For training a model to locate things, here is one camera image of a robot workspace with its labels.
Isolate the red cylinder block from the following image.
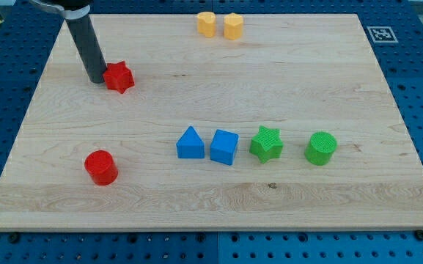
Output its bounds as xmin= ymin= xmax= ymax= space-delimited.
xmin=84 ymin=150 xmax=119 ymax=186

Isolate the white fiducial marker tag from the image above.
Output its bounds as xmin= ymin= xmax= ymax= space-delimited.
xmin=367 ymin=26 xmax=398 ymax=43

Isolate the light wooden board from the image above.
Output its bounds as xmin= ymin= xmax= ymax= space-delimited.
xmin=0 ymin=14 xmax=423 ymax=232

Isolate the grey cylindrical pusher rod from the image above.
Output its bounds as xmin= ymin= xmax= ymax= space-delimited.
xmin=66 ymin=15 xmax=107 ymax=84

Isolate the green star block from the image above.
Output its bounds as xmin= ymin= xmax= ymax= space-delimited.
xmin=249 ymin=125 xmax=284 ymax=164

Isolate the yellow heart block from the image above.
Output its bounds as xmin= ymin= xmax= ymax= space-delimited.
xmin=196 ymin=12 xmax=216 ymax=37

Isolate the blue triangle block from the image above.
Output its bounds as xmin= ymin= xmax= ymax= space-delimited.
xmin=176 ymin=126 xmax=205 ymax=158

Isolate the green cylinder block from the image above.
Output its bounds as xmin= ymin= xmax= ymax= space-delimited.
xmin=304 ymin=131 xmax=337 ymax=166

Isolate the blue cube block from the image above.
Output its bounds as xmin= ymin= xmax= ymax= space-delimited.
xmin=210 ymin=129 xmax=239 ymax=166

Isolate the yellow hexagon block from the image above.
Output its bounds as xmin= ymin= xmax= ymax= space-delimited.
xmin=224 ymin=13 xmax=243 ymax=40

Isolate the red star block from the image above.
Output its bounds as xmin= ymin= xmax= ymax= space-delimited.
xmin=103 ymin=61 xmax=135 ymax=94

